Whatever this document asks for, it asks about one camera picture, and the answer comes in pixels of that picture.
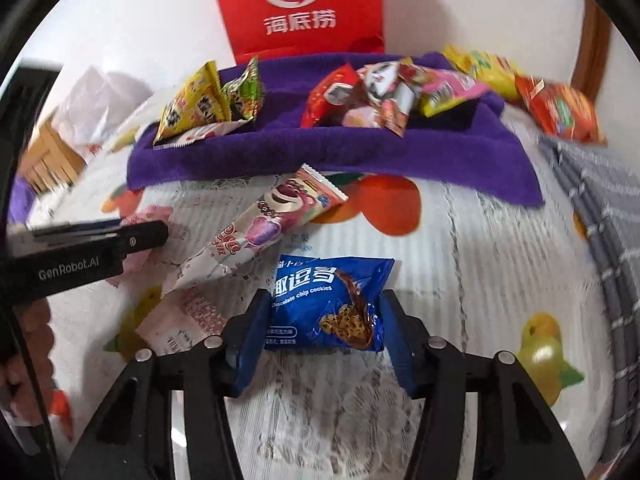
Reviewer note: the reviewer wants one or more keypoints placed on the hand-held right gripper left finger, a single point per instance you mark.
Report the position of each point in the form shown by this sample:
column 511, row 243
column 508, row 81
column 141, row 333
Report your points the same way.
column 252, row 345

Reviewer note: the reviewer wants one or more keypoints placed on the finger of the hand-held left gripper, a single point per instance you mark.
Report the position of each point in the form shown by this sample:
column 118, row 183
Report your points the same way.
column 145, row 237
column 75, row 227

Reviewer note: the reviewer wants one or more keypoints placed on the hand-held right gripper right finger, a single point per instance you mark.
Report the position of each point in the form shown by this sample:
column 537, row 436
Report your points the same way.
column 397, row 350

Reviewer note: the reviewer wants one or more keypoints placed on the blue cookie packet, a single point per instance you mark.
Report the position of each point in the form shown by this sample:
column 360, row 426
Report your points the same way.
column 325, row 305

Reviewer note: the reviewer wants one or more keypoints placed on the green snack packet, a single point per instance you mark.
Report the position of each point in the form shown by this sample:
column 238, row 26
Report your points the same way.
column 245, row 92

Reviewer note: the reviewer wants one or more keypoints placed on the person's left hand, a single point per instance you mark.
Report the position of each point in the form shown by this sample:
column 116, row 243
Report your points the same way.
column 30, row 350

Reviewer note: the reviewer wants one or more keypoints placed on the white pink-label snack packet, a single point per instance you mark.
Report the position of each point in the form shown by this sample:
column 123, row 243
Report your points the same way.
column 190, row 317

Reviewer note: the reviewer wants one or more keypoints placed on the light wooden box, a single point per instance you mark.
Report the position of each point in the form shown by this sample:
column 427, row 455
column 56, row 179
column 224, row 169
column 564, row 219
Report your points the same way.
column 50, row 155

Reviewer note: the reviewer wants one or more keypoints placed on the fruit print tablecloth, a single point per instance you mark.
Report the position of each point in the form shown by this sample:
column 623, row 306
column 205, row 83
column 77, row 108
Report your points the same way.
column 475, row 270

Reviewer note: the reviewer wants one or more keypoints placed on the long pink bear snack packet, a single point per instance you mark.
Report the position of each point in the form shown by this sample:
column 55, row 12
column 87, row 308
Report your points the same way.
column 260, row 220

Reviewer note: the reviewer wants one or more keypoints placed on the white red-edged snack packet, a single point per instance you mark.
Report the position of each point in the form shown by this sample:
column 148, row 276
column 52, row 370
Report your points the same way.
column 210, row 132

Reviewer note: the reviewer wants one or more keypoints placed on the white crumpled plastic bag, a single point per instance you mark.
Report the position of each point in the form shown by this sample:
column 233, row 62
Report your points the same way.
column 95, row 95

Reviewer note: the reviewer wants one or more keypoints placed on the yellow dark-print snack packet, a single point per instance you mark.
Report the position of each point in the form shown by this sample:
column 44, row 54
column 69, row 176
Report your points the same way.
column 195, row 105

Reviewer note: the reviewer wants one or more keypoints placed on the purple towel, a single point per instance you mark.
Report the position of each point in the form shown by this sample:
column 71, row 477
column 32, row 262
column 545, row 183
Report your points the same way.
column 300, row 160

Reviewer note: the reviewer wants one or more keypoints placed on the red snack packet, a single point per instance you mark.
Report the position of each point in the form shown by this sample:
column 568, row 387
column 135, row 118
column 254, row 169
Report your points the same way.
column 325, row 95

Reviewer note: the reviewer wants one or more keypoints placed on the pale pink round-print packet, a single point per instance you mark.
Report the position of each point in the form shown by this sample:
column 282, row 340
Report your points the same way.
column 360, row 117

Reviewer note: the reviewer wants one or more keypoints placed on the red paper bag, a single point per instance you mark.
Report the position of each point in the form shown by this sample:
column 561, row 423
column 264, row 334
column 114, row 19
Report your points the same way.
column 235, row 10

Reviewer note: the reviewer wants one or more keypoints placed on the grey checked cloth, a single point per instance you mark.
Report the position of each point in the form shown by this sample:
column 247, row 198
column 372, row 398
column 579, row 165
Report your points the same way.
column 610, row 220

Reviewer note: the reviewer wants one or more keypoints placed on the brown white snack packet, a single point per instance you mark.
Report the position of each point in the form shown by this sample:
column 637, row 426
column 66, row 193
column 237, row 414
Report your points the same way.
column 390, row 95

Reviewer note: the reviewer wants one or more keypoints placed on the orange chips bag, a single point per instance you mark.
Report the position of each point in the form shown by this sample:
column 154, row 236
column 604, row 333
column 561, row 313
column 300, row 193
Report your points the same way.
column 560, row 110

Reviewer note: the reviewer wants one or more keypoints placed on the yellow chips bag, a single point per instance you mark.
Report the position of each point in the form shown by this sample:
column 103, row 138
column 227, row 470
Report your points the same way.
column 485, row 67

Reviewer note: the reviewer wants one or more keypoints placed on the brown wooden frame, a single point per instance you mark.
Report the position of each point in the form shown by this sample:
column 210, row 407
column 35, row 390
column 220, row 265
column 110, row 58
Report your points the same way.
column 595, row 50

